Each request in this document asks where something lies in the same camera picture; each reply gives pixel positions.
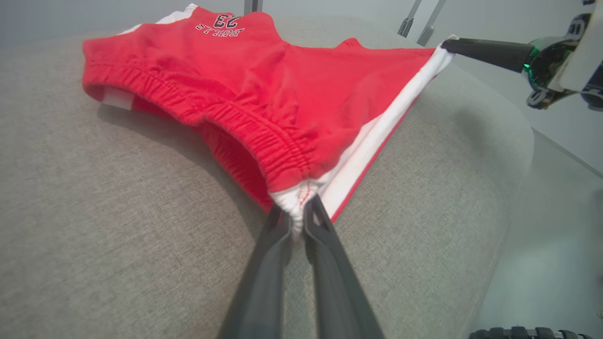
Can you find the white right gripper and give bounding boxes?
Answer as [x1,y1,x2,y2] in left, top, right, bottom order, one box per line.
[440,0,603,112]

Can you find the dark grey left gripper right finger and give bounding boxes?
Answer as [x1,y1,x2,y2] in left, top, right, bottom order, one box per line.
[303,194,384,339]

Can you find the red shorts with white stripes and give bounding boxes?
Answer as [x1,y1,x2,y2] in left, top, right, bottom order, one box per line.
[81,4,458,224]

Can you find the grey partition post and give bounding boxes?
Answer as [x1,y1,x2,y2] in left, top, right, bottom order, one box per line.
[398,0,423,38]

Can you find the black ridged strip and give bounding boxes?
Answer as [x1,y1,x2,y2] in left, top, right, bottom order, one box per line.
[469,326,595,339]

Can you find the grey metal stand legs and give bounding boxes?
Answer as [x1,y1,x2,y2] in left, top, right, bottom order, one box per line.
[417,0,447,47]

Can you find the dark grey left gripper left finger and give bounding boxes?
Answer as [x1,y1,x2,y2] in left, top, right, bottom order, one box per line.
[217,205,293,339]

